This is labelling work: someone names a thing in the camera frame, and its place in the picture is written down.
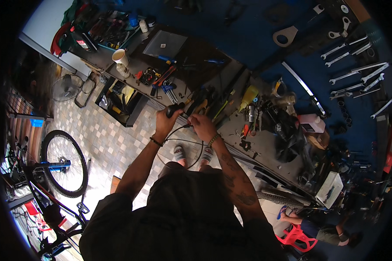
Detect white plastic basket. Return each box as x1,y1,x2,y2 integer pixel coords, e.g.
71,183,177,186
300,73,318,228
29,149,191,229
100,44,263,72
315,171,344,209

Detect blue handled screwdriver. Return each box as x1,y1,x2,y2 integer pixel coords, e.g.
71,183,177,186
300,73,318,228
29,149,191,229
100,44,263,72
156,54,177,64

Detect beige plate with hole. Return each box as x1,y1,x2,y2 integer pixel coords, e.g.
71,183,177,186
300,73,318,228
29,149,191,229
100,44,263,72
272,26,299,48

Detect yellow oil bottle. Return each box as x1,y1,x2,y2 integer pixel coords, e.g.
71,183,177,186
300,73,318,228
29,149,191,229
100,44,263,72
238,85,259,113

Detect black drawer with parts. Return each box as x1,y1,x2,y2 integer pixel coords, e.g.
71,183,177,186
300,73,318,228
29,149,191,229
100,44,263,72
94,76,149,128

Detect orange utility knife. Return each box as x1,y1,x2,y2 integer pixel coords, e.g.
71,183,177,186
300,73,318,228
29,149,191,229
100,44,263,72
152,65,177,89

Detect small black bit box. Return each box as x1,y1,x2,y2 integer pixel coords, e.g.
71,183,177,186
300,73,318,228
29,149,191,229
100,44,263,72
139,67,157,86

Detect person's body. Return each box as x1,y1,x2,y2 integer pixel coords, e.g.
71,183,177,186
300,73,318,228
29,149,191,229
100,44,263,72
79,162,289,261

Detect black and yellow tool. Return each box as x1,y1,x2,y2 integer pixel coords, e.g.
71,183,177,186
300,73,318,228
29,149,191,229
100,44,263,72
185,85,217,117

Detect white paper cup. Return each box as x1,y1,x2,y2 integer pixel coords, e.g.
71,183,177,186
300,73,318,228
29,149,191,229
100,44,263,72
112,49,130,68

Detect long silver metal strip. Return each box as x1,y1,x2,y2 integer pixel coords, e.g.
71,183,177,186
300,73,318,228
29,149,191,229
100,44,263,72
281,61,327,117

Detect row of silver wrenches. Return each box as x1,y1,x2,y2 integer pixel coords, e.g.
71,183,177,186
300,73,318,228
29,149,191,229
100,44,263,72
320,16,392,120

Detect black brake cable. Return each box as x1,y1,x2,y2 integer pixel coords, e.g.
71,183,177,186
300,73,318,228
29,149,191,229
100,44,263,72
155,123,205,170

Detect black plastic bag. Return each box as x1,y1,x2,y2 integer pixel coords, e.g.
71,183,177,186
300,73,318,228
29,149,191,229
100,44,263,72
264,107,307,164

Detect pink liquid bottle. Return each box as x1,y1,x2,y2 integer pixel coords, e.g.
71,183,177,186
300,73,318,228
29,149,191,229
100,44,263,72
297,113,326,134

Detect heap of tools and cloths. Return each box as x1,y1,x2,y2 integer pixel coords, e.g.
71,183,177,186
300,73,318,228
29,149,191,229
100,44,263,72
50,0,157,57

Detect row of black sockets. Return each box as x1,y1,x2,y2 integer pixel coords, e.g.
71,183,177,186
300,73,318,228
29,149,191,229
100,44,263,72
336,99,352,128

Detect clear plastic sheet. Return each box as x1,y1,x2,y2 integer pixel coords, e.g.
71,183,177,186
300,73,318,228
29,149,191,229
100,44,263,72
142,30,189,59

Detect grey standing fan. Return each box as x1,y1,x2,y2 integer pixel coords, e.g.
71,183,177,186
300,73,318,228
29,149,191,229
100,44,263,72
50,74,85,102

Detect black wire rack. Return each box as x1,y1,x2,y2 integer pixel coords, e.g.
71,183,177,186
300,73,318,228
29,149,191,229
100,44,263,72
74,72,99,109

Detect yellow bead bracelet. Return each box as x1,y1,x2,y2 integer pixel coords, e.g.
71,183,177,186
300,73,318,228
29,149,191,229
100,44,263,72
208,133,221,149

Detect black brake lever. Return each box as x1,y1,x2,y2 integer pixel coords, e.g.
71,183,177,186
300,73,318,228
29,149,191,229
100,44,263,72
166,102,186,119

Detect person's left hand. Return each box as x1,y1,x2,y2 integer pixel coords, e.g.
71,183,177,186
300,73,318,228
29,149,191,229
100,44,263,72
153,106,185,141

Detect red plastic stool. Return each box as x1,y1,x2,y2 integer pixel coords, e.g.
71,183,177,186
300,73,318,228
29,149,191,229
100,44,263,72
276,223,318,253

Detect person's right hand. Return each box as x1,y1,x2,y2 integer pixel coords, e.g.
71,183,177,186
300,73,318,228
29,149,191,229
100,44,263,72
187,114,220,144

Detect black knobby bicycle tire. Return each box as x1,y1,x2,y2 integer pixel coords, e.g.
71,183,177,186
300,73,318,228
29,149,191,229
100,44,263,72
256,187,311,209

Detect person's legs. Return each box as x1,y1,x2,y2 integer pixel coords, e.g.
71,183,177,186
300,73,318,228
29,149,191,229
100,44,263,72
173,145,215,171

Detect blue hex key set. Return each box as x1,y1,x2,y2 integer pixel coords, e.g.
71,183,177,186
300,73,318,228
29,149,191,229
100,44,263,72
161,80,179,105

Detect clear glass jar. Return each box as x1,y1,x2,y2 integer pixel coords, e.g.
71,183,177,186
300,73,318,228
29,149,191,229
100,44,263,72
116,63,131,78

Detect black bicycle with blue fork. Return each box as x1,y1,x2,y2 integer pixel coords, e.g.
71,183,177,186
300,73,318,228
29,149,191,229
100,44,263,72
2,129,92,260

